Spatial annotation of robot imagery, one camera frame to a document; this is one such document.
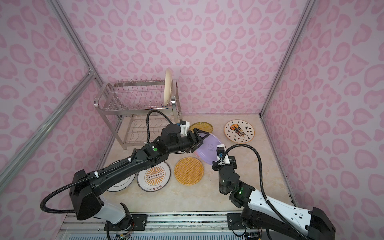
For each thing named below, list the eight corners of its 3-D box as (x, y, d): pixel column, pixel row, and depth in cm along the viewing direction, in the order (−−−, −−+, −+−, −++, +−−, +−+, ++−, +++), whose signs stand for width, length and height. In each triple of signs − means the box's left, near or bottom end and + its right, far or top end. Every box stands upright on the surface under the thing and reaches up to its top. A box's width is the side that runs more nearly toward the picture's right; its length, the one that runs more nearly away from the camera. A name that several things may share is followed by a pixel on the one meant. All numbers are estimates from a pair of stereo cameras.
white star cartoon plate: (226, 143, 106) (226, 141, 104) (223, 121, 119) (223, 119, 117) (257, 143, 105) (257, 141, 104) (250, 121, 119) (251, 119, 117)
